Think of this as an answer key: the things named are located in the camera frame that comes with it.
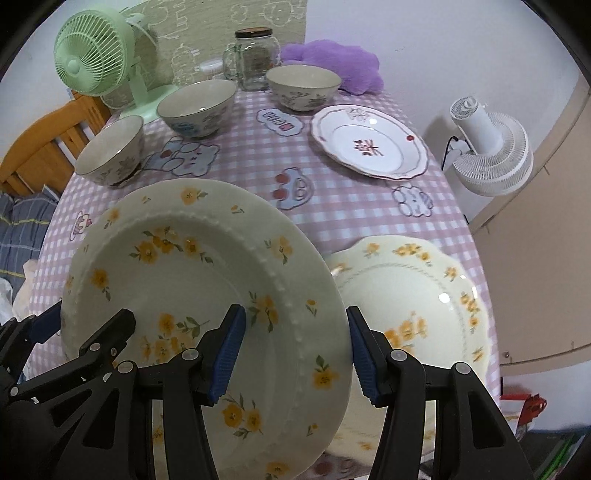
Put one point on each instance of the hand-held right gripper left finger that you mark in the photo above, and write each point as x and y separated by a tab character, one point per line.
228	355

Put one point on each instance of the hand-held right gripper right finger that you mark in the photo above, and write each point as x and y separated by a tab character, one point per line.
364	360

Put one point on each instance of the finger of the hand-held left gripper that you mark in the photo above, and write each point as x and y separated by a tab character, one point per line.
46	323
113	330

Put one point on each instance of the scalloped yellow flower plate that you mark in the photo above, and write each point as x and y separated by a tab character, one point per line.
415	286

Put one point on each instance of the beaded-rim yellow flower plate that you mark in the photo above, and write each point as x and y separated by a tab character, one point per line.
221	258

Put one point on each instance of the small purple flower bowl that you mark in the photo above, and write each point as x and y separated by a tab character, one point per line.
113	147

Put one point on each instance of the white plate with red print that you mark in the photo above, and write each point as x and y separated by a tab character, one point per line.
369	138

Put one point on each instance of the blue flower bowl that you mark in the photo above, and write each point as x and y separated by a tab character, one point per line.
198	104

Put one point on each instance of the cream cloth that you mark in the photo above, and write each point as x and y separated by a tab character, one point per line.
25	286

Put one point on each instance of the white plastic bag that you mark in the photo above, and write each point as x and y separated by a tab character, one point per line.
4	300

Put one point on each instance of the blue plaid bedding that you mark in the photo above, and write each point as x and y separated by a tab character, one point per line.
23	221

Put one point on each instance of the red paper bag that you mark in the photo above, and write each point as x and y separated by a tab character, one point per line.
526	410

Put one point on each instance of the pink checked tablecloth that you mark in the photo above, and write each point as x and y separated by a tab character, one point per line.
286	152

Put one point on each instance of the beige door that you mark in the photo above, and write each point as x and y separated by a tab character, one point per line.
545	230

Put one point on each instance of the white fan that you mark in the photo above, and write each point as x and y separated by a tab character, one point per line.
494	152

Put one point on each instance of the green desk fan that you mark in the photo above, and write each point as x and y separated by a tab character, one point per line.
87	55

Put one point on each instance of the cotton swab container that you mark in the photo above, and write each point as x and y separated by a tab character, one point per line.
212	69

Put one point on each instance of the grey flower bowl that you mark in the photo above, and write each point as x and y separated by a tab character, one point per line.
302	85

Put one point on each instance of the glass jar with lid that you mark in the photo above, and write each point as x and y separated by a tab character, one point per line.
254	60

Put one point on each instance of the purple plush cushion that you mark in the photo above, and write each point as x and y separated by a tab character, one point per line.
337	60

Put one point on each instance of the beige printed wall cloth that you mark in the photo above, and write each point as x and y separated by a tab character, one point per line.
207	27

